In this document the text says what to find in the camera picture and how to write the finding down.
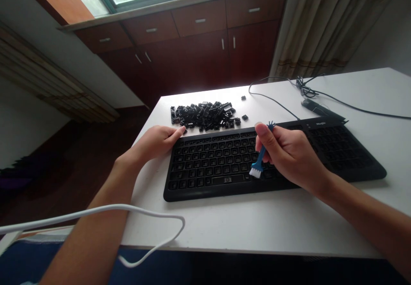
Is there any black long keycap bar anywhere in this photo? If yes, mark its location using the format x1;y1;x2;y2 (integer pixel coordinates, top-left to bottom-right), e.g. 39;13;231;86
300;98;349;125

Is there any brown wooden cabinet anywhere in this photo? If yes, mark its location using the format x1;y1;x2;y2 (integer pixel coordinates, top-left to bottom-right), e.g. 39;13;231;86
73;0;289;109

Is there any pile of black keycaps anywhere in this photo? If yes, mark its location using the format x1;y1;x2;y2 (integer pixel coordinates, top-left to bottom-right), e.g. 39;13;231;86
170;100;242;133

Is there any person's left hand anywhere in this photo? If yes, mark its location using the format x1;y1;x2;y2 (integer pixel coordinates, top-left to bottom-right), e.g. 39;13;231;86
128;125;188;167

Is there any white cable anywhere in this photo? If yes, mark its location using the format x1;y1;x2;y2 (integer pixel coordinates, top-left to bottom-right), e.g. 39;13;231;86
0;204;186;268

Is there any black keyboard cable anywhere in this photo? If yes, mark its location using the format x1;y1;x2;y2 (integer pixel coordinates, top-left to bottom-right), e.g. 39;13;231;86
248;73;411;121

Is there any person's right hand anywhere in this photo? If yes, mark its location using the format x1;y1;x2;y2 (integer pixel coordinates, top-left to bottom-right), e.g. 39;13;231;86
254;122;327;192

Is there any blue cleaning brush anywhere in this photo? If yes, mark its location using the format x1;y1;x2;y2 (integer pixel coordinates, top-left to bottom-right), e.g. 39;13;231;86
249;121;277;179

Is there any beige curtain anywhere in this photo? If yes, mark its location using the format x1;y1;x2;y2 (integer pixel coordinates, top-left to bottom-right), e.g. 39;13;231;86
0;20;120;124
269;0;402;80

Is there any black keyboard without keycaps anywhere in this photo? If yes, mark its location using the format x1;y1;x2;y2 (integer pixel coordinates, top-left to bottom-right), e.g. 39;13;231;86
163;117;387;202

